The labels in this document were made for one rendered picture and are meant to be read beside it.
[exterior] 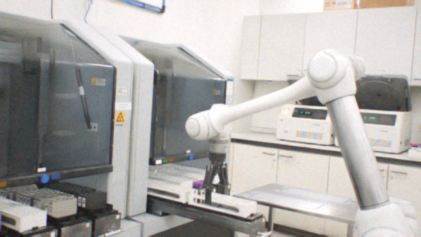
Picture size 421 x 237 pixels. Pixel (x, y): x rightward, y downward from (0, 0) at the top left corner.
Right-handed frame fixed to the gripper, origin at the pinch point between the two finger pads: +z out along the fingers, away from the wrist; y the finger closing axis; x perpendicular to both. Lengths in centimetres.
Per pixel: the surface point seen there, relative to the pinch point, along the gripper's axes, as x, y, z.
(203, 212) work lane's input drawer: 1.0, -6.7, 5.8
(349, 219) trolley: -53, 25, 4
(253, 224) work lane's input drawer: -22.1, -3.9, 6.1
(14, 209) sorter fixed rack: 37, -72, -1
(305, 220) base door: 44, 229, 69
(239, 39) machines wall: 144, 253, -106
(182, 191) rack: 15.5, -3.5, -0.6
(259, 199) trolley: -8.9, 26.0, 3.7
